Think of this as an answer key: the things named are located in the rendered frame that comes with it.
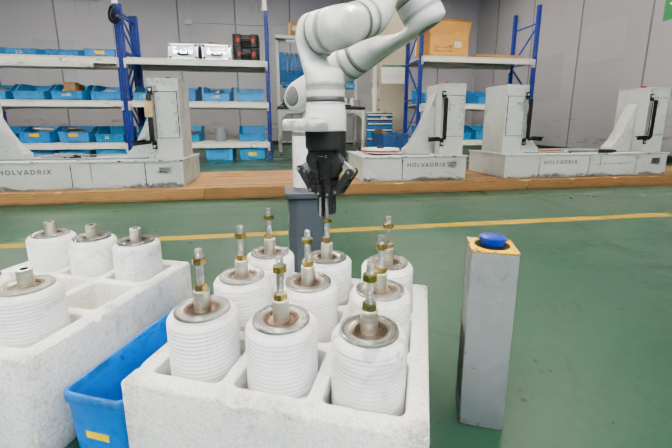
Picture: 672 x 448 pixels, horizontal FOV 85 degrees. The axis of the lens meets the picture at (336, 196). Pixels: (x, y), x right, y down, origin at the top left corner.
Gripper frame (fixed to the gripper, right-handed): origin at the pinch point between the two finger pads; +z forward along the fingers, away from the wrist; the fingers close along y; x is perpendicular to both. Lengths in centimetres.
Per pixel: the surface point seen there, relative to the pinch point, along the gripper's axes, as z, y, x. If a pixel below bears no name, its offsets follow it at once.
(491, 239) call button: 2.6, -28.8, -4.3
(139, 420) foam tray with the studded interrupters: 22.3, 4.8, 35.6
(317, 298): 10.8, -8.0, 13.8
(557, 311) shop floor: 36, -38, -56
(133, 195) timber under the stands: 30, 202, -64
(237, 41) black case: -120, 356, -296
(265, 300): 13.6, 2.3, 14.8
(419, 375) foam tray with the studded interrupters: 17.3, -24.6, 13.4
